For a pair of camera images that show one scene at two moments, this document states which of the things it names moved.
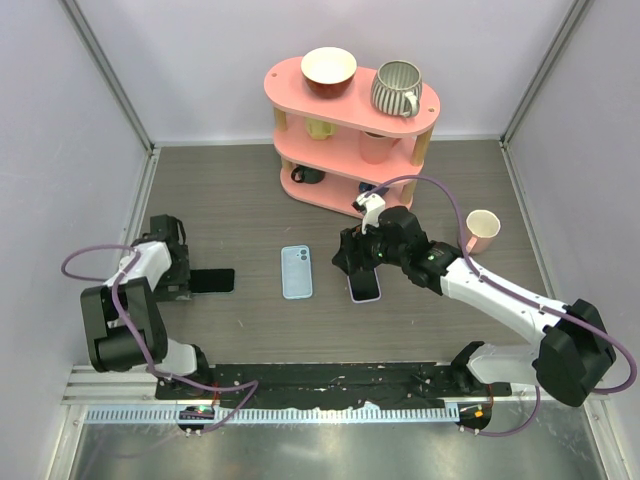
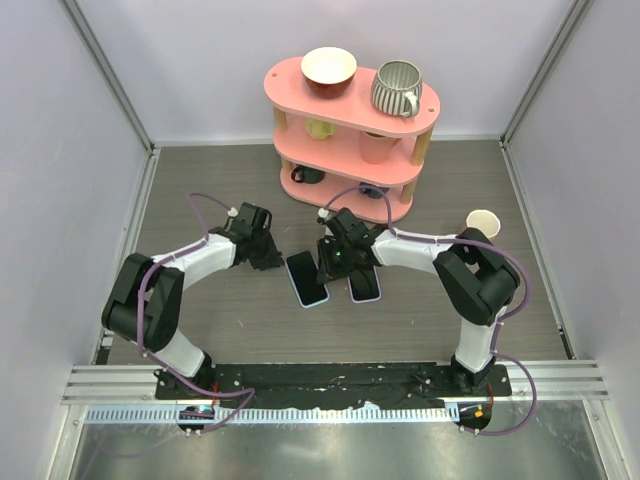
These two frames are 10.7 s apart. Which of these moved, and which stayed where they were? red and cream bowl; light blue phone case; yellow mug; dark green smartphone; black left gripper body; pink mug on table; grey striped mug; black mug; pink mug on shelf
Moved: dark green smartphone; black left gripper body; light blue phone case
Stayed: red and cream bowl; pink mug on table; grey striped mug; black mug; pink mug on shelf; yellow mug
